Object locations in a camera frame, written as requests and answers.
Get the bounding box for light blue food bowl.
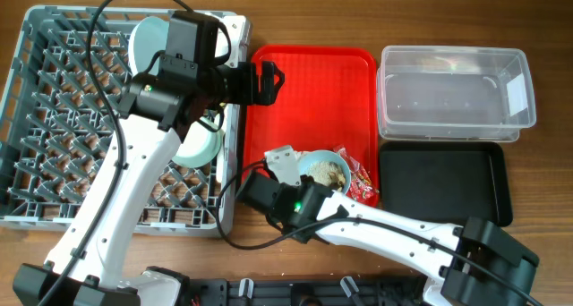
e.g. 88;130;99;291
298;149;351;194

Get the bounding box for light green small bowl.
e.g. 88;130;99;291
172;117;224;168

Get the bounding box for light blue plate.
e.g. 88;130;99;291
128;16;169;76

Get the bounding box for white plastic spoon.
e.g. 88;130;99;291
214;112;226;183

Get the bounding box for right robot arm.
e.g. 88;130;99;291
237;172;539;305

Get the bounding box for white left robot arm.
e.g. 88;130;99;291
13;55;285;305

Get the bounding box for grey plastic dishwasher rack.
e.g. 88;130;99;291
1;5;241;237

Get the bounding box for rice and food scraps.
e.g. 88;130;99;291
307;161;346;191

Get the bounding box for red plastic serving tray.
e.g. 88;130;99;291
243;46;379;190

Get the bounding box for red snack wrapper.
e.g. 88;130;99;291
334;145;379;207

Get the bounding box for clear plastic bin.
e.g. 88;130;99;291
377;46;537;142

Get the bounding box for black plastic tray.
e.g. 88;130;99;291
379;141;514;227

